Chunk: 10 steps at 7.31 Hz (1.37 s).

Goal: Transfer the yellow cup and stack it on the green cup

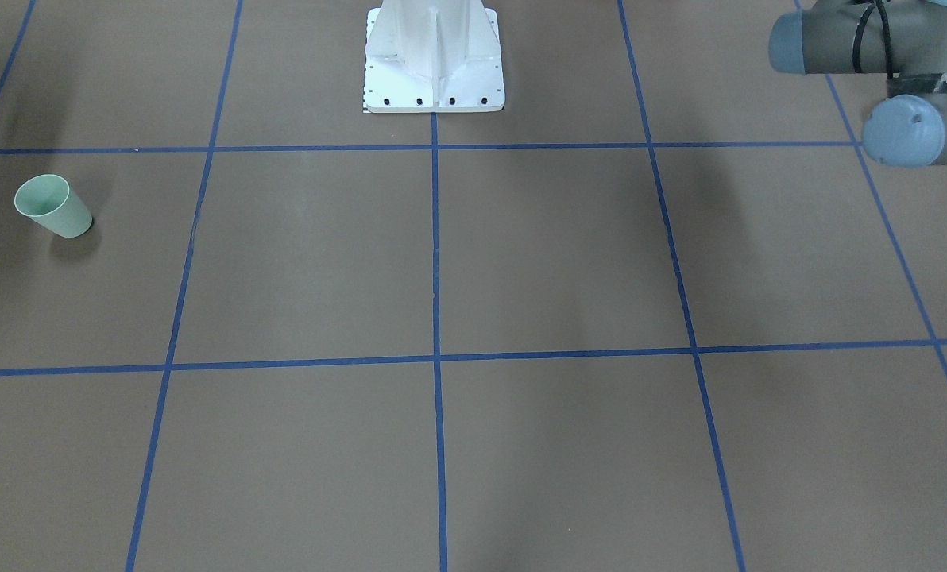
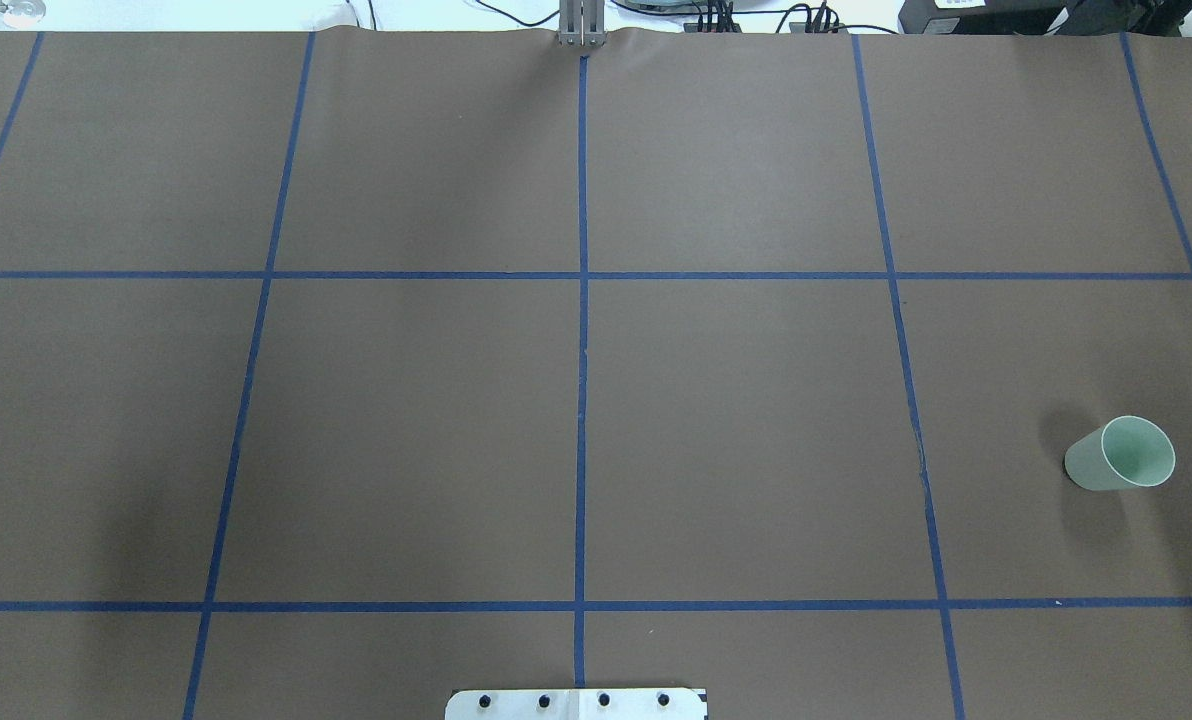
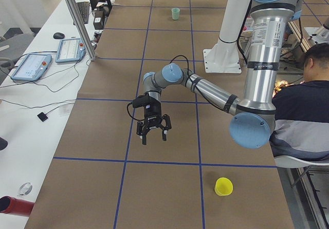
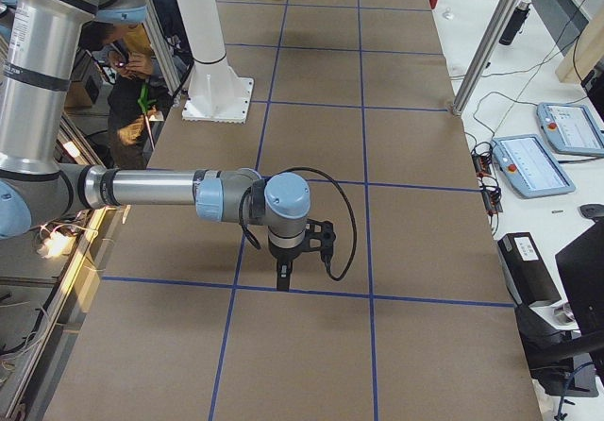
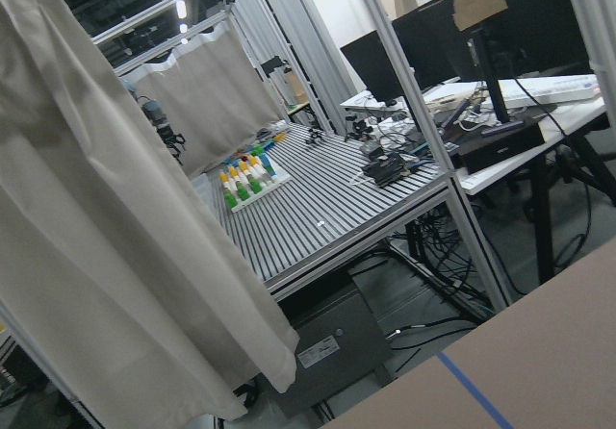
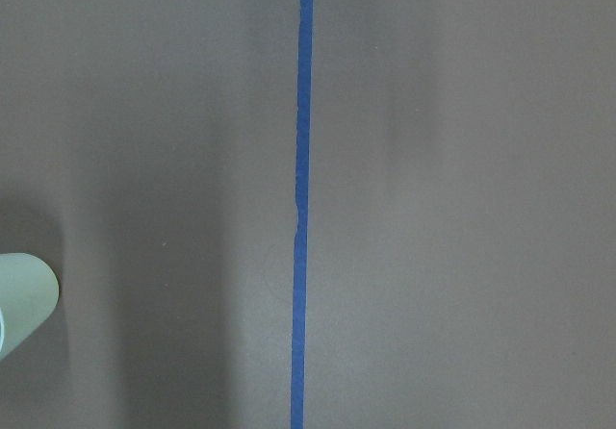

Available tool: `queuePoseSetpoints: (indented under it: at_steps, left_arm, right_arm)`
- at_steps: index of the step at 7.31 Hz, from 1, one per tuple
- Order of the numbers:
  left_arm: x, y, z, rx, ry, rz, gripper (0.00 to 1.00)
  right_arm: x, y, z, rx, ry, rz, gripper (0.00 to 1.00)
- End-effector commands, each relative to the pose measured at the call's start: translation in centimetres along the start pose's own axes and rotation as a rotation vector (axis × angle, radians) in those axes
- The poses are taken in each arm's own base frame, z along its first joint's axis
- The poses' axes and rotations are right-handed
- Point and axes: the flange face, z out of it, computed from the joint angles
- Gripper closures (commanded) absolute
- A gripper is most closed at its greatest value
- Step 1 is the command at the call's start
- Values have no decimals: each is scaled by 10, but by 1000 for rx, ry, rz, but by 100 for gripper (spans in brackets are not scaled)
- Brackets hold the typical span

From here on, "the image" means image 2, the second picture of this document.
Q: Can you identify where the green plastic cup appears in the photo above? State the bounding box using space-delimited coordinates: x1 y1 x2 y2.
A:
1063 415 1177 492

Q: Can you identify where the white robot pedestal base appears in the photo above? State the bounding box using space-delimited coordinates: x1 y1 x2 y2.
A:
443 687 710 719

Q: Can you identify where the aluminium frame post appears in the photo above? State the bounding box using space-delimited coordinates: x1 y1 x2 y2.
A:
555 0 608 46

